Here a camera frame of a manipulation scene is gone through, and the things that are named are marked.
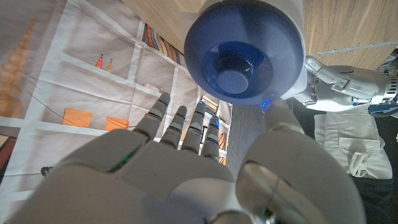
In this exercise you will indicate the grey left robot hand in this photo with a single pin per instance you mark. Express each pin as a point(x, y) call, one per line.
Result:
point(342, 90)

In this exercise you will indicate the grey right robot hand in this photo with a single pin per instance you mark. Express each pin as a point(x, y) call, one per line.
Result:
point(161, 180)

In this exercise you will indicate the translucent plastic pitcher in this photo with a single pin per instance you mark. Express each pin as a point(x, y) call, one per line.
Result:
point(292, 6)

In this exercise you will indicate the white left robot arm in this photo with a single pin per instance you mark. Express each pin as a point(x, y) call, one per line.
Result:
point(392, 90)

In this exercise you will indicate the white cloth garment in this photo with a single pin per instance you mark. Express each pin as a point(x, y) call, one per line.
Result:
point(354, 140)

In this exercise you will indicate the printed bookshelf backdrop cloth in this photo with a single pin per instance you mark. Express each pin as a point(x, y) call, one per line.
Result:
point(77, 46)

